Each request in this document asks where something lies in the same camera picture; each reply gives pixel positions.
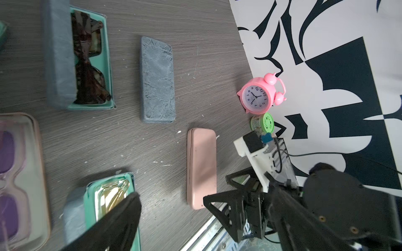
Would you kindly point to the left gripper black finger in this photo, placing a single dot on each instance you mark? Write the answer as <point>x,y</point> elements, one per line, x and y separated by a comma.
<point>115,231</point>

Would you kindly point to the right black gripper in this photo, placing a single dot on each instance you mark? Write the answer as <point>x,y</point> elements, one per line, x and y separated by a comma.
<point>248,212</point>

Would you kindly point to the pink case thin glasses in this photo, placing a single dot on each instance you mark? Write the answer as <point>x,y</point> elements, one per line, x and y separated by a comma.
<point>201,166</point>

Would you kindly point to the grey case white glasses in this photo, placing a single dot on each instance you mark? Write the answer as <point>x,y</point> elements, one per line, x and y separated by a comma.
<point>156,81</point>

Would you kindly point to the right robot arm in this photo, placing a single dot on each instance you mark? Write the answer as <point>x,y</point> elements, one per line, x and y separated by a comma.
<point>331,212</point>

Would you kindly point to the pink case purple glasses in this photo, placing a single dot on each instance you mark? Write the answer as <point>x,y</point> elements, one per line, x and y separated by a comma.
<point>25,216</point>

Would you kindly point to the grey case black sunglasses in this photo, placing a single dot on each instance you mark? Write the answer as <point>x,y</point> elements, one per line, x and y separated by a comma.
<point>77,58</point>

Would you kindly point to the empty grey teal case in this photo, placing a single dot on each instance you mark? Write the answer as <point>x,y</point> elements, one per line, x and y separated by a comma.
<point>3,33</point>

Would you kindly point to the green round tin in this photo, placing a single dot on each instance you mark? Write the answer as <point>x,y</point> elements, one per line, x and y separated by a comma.
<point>262,124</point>

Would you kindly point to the pink alarm clock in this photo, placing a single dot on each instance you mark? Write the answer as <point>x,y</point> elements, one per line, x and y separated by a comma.
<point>261,93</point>

